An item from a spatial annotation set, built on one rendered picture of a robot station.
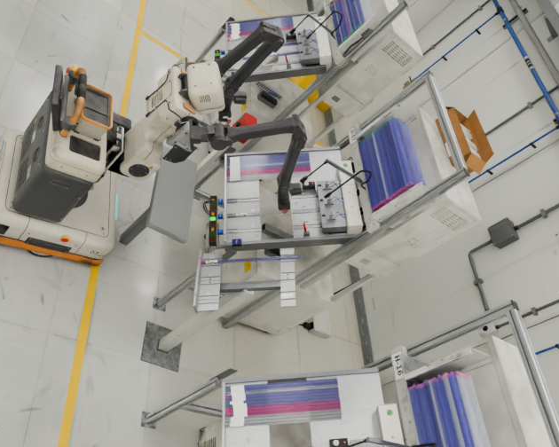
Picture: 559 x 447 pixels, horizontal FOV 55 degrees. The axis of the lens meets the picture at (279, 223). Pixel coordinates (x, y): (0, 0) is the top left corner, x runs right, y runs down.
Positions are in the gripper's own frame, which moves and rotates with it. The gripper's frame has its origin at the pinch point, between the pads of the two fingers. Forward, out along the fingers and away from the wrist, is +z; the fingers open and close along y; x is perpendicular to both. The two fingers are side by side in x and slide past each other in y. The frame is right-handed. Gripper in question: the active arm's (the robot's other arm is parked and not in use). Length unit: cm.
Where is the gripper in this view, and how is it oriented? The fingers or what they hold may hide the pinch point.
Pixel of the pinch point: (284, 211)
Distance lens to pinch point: 307.2
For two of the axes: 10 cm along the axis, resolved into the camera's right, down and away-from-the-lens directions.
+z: 0.5, 6.1, 7.9
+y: -0.5, -7.9, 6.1
